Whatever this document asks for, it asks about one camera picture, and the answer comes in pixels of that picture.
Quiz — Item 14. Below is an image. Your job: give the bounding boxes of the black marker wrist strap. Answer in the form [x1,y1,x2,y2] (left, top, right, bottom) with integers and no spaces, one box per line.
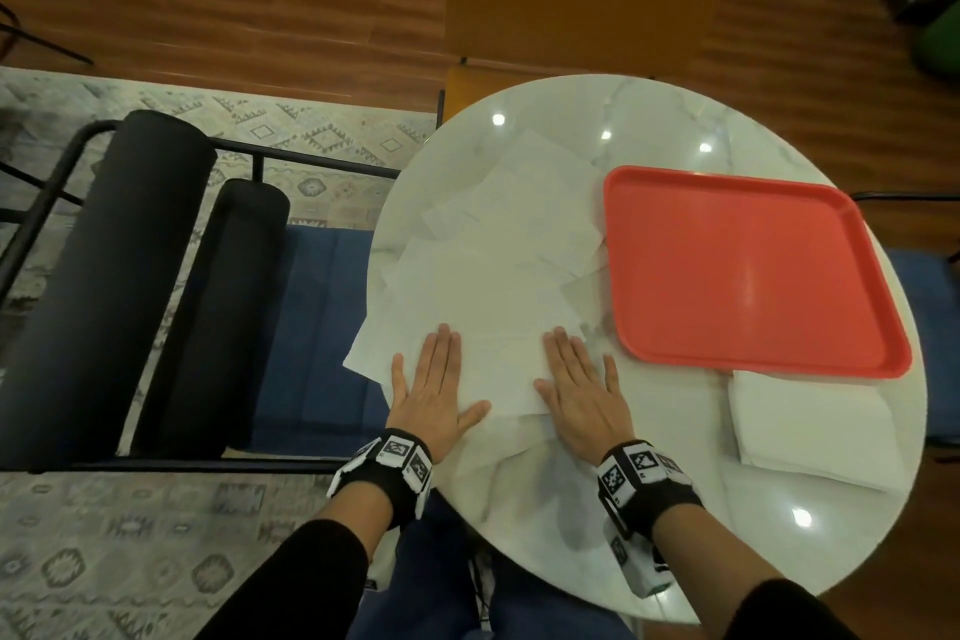
[596,440,706,540]
[326,427,435,528]

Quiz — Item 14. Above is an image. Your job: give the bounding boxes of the person's legs in blue jeans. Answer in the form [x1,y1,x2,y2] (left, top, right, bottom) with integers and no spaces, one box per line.
[348,493,639,640]

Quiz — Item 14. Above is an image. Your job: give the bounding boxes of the blue chair with black bolsters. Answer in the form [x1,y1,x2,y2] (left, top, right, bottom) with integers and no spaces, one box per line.
[851,190,960,450]
[0,109,403,476]

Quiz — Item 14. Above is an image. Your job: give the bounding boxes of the person's left hand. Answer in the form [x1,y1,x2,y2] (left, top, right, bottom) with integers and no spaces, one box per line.
[384,322,493,465]

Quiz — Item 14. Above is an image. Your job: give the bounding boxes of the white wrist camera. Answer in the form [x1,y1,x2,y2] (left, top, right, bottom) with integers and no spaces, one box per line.
[603,519,674,600]
[363,534,400,592]

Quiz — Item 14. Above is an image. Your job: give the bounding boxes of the pile of white paper napkins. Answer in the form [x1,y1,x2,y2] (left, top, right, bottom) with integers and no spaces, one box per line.
[367,129,610,483]

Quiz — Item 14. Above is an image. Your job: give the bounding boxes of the person's left forearm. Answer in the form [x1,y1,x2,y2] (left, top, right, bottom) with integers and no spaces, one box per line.
[198,481,395,640]

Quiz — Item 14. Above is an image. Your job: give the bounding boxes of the person's right forearm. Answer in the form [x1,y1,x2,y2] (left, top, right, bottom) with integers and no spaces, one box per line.
[650,504,860,640]

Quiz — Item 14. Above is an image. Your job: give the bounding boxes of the red plastic tray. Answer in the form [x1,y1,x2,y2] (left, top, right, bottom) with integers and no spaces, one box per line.
[602,165,915,380]

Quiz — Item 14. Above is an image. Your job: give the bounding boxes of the green cushion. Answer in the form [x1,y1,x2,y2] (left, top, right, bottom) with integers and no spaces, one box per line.
[913,16,960,82]

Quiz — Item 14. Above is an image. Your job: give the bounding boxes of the person's right hand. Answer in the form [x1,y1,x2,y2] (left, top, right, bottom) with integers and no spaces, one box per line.
[533,326,637,465]

